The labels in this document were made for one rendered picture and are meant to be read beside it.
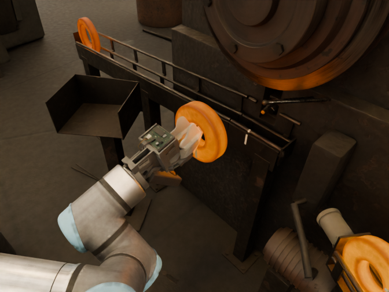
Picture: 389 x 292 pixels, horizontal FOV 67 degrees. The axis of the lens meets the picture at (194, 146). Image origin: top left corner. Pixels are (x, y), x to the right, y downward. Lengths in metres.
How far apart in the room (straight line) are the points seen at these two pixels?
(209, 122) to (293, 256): 0.45
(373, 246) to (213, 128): 0.39
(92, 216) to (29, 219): 1.15
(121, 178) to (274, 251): 0.50
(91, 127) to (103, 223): 0.61
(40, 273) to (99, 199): 0.16
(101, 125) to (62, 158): 0.86
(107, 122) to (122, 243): 0.64
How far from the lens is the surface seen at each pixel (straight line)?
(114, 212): 0.61
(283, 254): 0.90
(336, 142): 0.82
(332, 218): 0.79
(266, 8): 0.64
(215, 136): 0.66
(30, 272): 0.54
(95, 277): 0.51
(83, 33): 1.77
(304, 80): 0.75
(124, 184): 0.60
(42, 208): 1.75
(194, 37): 1.11
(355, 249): 0.72
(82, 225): 0.60
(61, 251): 1.57
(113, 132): 1.09
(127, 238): 0.61
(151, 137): 0.63
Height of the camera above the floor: 1.28
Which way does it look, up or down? 42 degrees down
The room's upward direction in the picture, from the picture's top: 1 degrees clockwise
